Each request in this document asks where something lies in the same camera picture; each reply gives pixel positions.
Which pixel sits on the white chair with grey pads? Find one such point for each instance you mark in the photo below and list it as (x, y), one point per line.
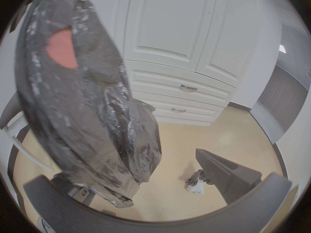
(14, 108)

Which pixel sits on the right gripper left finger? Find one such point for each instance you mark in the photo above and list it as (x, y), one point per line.
(82, 193)

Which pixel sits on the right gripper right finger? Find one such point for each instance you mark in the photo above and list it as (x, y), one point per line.
(230, 178)

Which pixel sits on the white wardrobe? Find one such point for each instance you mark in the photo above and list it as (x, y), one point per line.
(184, 33)

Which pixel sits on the black plastic bag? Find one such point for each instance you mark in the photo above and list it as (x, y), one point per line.
(85, 110)

